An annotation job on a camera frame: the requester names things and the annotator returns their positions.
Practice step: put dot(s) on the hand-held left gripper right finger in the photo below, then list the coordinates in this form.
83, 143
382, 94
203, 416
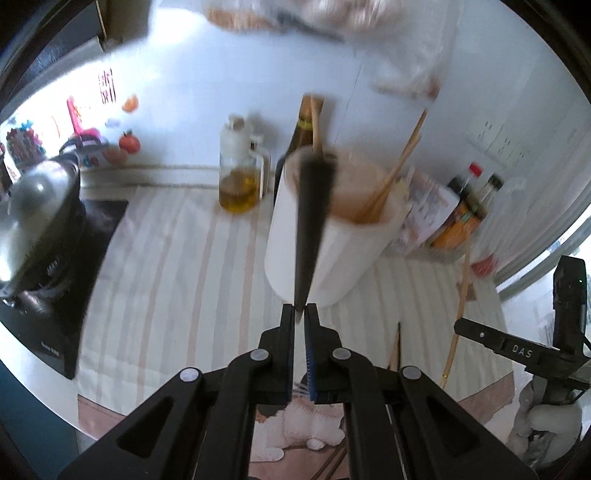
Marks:
310, 364

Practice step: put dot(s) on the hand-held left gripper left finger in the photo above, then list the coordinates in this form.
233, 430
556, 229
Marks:
284, 350

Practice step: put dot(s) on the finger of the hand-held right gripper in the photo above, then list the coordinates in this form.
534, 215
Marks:
517, 350

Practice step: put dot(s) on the dark wooden chopstick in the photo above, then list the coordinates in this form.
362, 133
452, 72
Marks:
311, 221
399, 346
334, 459

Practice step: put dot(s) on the cream utensil holder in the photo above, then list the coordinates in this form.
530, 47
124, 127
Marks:
351, 258

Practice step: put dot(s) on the person's right hand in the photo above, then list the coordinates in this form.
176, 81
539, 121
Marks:
549, 420

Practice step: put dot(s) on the striped cat print tablecloth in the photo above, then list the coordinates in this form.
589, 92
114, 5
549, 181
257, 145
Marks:
175, 277

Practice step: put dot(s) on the black-capped orange label bottle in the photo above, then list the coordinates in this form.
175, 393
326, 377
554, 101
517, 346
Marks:
457, 226

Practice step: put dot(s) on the glass oil dispenser bottle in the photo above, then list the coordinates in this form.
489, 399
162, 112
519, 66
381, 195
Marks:
238, 189

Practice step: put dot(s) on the red-capped soy sauce bottle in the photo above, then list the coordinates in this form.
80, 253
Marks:
461, 187

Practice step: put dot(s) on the white seasoning packet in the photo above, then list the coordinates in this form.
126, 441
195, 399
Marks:
429, 203

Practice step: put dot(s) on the brown gold-capped sauce bottle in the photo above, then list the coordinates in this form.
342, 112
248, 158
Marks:
295, 143

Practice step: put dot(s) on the black cooktop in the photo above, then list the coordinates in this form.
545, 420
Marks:
60, 332

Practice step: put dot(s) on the lidded steel wok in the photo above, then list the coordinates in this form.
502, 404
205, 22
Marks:
37, 207

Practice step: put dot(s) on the clear plastic bag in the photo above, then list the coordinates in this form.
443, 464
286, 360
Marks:
415, 60

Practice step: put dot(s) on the black range hood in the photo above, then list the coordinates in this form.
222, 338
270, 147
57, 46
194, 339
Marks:
55, 41

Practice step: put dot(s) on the aluminium window frame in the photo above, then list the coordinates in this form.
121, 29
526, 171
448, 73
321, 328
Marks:
531, 272

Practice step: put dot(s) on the tomato wall sticker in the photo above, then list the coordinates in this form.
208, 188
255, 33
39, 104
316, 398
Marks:
129, 142

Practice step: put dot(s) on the cloud wall sticker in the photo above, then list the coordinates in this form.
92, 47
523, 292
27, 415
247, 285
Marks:
113, 122

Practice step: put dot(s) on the pink cartoon wall sticker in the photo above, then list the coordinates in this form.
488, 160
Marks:
81, 120

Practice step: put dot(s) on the colourful flower wall sticker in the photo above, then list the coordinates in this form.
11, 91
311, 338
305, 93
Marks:
25, 143

